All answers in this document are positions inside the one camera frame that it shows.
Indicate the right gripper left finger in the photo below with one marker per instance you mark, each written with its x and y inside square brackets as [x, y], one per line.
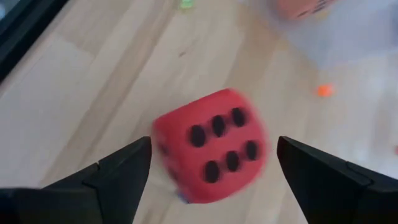
[102, 193]

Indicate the large red foam die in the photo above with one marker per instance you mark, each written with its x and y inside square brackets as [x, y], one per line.
[214, 146]

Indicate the small green translucent die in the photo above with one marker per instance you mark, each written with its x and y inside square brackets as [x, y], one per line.
[186, 3]

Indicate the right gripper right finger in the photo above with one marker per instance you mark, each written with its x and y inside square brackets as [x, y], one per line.
[335, 193]

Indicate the black aluminium table frame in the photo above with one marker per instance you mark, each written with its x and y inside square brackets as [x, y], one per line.
[18, 37]

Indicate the large orange foam die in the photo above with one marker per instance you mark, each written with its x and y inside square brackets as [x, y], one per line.
[303, 7]

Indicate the small orange translucent die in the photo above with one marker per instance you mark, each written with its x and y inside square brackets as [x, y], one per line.
[325, 90]

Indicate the clear plastic container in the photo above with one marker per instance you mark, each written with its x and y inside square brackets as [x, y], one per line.
[348, 40]

